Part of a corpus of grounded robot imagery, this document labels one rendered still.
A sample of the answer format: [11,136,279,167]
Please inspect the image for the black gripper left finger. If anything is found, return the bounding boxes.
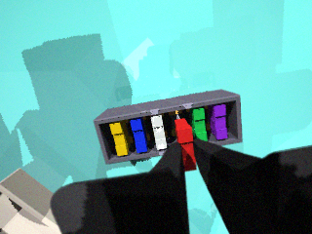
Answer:
[50,142,190,234]

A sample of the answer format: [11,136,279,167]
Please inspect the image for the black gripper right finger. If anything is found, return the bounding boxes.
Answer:
[193,138,312,234]

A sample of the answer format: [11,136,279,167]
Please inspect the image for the grey fuse block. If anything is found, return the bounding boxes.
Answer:
[93,89,243,165]

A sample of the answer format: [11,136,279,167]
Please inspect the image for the grey square tray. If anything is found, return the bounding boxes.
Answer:
[0,168,61,234]

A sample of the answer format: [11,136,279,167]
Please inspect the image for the white fuse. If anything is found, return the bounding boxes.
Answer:
[151,113,167,150]

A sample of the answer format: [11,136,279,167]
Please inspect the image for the green fuse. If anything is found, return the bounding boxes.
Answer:
[189,106,208,141]

